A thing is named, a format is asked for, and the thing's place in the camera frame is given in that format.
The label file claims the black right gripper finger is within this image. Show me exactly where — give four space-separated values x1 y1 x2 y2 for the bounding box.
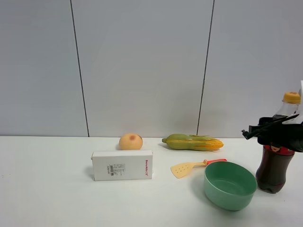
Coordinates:
258 117 281 125

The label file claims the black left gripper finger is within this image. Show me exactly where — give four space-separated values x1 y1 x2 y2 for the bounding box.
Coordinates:
242 114 299 140

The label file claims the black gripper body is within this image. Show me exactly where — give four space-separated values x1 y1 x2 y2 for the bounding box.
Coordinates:
257 122 303 153

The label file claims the cola bottle with yellow cap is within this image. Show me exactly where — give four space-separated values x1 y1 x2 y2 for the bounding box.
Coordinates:
256 92 301 194

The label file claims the green plastic bowl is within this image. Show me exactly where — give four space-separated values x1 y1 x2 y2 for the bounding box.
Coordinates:
204 162 258 211

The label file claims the corn cob with green husk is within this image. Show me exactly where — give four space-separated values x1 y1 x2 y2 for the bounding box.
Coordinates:
161 134 224 151

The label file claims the white cardboard box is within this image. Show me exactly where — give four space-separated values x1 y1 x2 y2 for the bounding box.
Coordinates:
91 150 153 181

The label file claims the orange peach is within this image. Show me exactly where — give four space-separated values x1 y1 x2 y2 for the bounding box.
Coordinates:
119 133 143 150

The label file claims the beige spatula with orange handle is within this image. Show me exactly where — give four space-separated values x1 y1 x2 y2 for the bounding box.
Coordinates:
170 158 227 179

